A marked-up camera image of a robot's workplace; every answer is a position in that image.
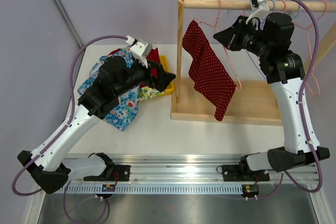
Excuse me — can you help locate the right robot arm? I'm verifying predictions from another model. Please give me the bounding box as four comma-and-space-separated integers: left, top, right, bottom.
213, 13, 330, 180

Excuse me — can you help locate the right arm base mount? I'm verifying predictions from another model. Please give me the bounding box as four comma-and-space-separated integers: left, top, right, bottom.
216, 155, 270, 201

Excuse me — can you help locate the pink hanger of tan skirt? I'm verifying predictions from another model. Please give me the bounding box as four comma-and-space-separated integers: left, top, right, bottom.
293, 0, 329, 97

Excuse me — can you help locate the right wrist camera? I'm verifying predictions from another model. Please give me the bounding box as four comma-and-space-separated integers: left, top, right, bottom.
246, 0, 270, 24

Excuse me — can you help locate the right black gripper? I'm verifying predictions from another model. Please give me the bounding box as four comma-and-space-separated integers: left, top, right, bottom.
214, 16, 271, 59

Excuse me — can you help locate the red polka dot skirt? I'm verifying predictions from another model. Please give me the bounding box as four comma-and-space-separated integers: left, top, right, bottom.
182, 20, 236, 121

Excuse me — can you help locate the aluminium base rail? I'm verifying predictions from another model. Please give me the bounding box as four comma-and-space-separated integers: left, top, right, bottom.
67, 154, 318, 195

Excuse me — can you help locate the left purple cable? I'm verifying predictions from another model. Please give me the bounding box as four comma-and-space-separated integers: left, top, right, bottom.
11, 35, 132, 224

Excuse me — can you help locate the lemon print skirt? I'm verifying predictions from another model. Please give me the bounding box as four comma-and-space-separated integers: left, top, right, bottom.
139, 87, 165, 102

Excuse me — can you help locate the wooden clothes rack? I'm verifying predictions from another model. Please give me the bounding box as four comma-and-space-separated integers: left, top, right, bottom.
170, 0, 336, 127

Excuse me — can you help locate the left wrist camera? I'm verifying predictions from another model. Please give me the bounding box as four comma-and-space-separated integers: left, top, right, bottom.
126, 36, 152, 68

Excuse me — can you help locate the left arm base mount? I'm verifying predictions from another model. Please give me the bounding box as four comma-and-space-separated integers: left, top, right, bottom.
83, 153, 130, 199

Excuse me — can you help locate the yellow plastic tray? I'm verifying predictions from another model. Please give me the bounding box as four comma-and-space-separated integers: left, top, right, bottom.
160, 55, 175, 95

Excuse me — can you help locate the plain red skirt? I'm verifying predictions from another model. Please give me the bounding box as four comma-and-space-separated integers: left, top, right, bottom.
109, 47, 161, 88

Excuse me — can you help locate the purple cable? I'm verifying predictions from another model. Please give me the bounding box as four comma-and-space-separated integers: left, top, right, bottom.
265, 0, 323, 200
11, 35, 132, 224

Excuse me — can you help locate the blue floral skirt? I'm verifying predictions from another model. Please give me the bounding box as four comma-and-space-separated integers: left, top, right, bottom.
77, 47, 140, 131

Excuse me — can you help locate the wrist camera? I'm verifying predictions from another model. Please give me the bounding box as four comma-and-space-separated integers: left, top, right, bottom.
246, 0, 270, 24
126, 36, 152, 68

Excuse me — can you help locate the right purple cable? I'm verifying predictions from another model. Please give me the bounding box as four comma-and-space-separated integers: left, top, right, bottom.
265, 0, 323, 200

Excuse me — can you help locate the pink hanger of dotted skirt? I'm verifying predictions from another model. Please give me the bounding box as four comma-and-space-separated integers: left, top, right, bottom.
193, 0, 242, 91

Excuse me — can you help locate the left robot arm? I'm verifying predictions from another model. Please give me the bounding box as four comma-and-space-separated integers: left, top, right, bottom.
17, 56, 176, 194

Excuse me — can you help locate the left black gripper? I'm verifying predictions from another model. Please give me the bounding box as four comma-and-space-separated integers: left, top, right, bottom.
114, 55, 175, 97

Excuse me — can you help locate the blue hanger of lemon skirt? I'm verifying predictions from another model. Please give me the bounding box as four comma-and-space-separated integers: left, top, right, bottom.
228, 0, 301, 25

